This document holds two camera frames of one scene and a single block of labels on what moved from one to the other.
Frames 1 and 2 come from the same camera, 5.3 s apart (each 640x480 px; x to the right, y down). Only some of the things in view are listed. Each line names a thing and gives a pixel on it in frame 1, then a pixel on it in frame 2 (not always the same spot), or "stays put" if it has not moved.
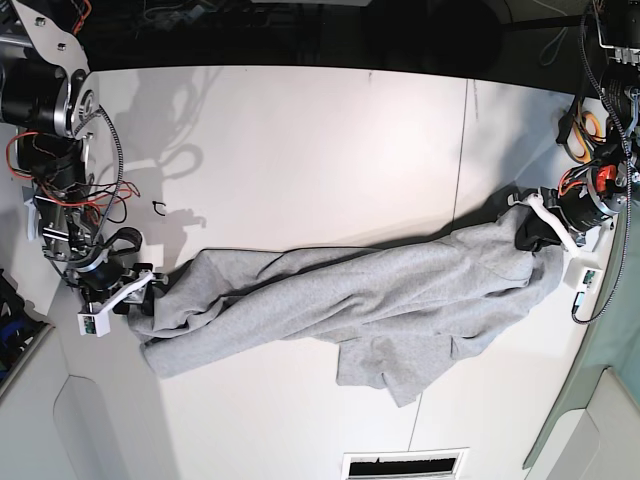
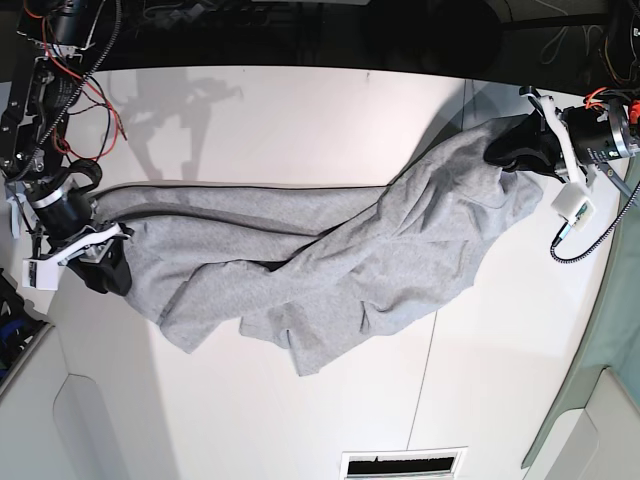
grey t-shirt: x=394 y=313 to x=299 y=270
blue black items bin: x=21 y=332 stays put
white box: x=598 y=442 stays put
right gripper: x=586 y=196 to x=584 y=135
